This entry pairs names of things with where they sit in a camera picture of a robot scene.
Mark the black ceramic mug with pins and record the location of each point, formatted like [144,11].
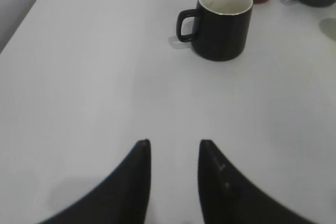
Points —
[216,29]

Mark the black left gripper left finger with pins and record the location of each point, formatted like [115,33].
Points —
[122,197]

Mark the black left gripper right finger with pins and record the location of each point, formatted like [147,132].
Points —
[227,196]

